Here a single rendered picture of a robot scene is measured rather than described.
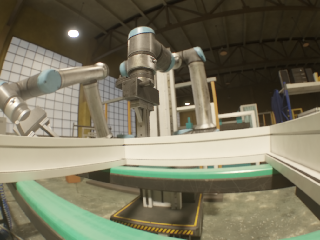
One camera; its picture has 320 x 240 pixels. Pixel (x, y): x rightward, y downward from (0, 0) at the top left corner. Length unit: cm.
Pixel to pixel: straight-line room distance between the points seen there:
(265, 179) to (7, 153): 41
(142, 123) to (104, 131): 84
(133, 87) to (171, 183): 25
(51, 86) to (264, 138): 66
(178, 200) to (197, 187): 108
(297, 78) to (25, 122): 463
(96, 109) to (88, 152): 84
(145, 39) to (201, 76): 63
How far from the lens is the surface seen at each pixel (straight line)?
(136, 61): 45
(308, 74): 473
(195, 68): 107
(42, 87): 60
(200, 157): 36
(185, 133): 106
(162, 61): 57
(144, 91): 42
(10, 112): 60
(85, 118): 959
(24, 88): 69
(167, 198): 142
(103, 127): 123
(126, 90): 41
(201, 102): 101
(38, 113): 59
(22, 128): 56
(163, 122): 134
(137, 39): 50
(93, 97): 115
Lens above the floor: 92
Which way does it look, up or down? 8 degrees up
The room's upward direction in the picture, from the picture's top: 3 degrees counter-clockwise
